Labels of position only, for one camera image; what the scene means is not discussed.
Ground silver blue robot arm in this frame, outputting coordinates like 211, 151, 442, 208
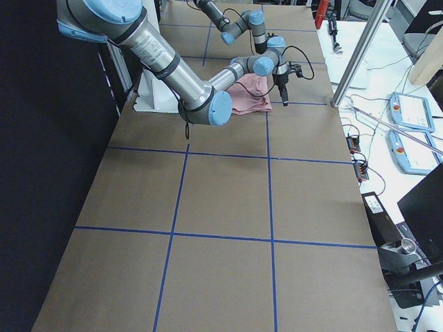
56, 1, 302, 127
194, 0, 268, 54

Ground near blue teach pendant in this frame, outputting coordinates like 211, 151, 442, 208
387, 130, 442, 176

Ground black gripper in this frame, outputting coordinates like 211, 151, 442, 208
273, 61, 301, 107

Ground far blue teach pendant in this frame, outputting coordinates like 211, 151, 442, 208
388, 92, 435, 133

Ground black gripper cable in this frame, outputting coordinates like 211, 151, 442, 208
235, 45, 316, 98
186, 0, 250, 25

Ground black monitor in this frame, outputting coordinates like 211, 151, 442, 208
397, 164, 443, 261

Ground pink Snoopy t-shirt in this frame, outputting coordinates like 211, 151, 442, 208
227, 74, 272, 116

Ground wooden board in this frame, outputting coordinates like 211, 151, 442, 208
408, 28, 442, 85

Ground far orange connector board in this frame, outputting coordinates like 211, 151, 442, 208
345, 135, 361, 154

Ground red cylinder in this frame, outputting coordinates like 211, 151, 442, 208
314, 0, 329, 30

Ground aluminium frame post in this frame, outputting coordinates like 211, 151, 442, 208
331, 0, 392, 108

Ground near orange connector board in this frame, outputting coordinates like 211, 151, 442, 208
352, 154, 369, 183

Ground orange connector board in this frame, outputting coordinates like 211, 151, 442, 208
345, 135, 361, 154
352, 154, 369, 183

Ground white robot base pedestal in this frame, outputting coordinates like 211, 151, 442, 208
134, 69, 178, 113

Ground blue teach pendant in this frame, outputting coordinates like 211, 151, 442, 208
388, 92, 435, 133
387, 130, 442, 176

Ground black power supply box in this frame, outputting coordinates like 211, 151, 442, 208
361, 192, 403, 247

